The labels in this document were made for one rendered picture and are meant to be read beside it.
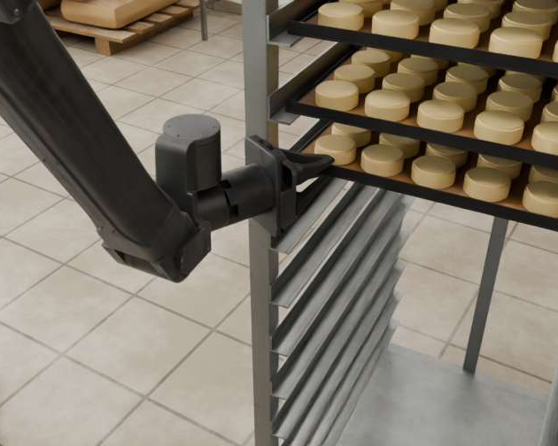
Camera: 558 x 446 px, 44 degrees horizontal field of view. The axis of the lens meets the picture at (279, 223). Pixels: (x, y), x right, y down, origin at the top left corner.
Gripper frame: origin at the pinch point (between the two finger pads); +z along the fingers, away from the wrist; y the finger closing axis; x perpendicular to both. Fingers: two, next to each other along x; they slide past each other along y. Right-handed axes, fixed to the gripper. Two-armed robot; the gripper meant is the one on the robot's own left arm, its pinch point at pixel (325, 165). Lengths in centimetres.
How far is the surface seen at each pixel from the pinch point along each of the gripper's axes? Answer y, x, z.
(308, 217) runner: -11.8, 6.8, 2.8
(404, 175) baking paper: -0.5, -6.1, 6.9
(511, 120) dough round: 8.4, -14.7, 12.9
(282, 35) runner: 15.1, 4.2, -3.4
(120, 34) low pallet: -84, 303, 90
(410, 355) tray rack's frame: -82, 29, 52
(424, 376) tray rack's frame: -82, 22, 50
